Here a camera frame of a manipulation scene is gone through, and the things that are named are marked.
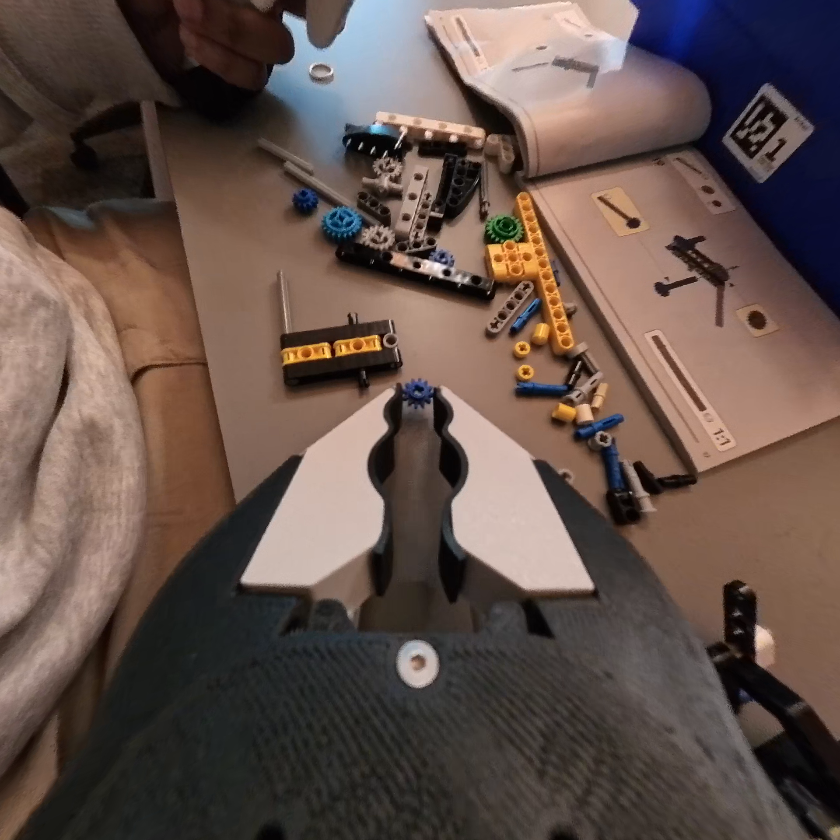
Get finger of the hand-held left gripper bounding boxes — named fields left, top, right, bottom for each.
left=305, top=0, right=352, bottom=50

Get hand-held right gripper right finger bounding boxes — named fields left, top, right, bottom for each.
left=427, top=386, right=598, bottom=624

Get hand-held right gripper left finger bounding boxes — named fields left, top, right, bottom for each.
left=239, top=384, right=404, bottom=624

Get black and yellow lego assembly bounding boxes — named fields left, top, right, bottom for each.
left=276, top=270, right=403, bottom=391

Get person's left forearm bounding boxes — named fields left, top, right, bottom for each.
left=0, top=0, right=188, bottom=112

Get scatter of small lego pins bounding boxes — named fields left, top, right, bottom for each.
left=508, top=298, right=700, bottom=526

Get black and blue curved lego panel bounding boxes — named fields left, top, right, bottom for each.
left=343, top=121, right=404, bottom=157

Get white lego beam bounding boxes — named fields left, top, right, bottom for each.
left=374, top=110, right=488, bottom=147

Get light grey lego beam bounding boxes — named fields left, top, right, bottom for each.
left=394, top=164, right=434, bottom=240

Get large blue lego gear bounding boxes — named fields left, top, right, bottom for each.
left=322, top=205, right=362, bottom=242

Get thin grey lego beam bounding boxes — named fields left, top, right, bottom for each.
left=484, top=281, right=536, bottom=339

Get black curved lego panels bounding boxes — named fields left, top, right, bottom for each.
left=427, top=152, right=485, bottom=227

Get white lego connector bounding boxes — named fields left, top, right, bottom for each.
left=486, top=133, right=526, bottom=175

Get long yellow lego beam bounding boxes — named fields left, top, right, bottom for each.
left=514, top=192, right=581, bottom=357

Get yellow lego block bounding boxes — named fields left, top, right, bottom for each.
left=486, top=239, right=540, bottom=284

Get open lego instruction booklet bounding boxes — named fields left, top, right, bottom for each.
left=423, top=0, right=831, bottom=473

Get person's left hand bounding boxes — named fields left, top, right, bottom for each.
left=174, top=0, right=296, bottom=89

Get white table leg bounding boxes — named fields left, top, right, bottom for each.
left=141, top=101, right=175, bottom=201

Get tan cloth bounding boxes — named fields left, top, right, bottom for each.
left=20, top=203, right=237, bottom=840

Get office chair base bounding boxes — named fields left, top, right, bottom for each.
left=69, top=98, right=155, bottom=168

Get grey hooded sweatshirt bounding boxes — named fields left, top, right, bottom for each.
left=0, top=206, right=148, bottom=657

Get large blue plastic bin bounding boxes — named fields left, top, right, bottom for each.
left=623, top=0, right=840, bottom=316

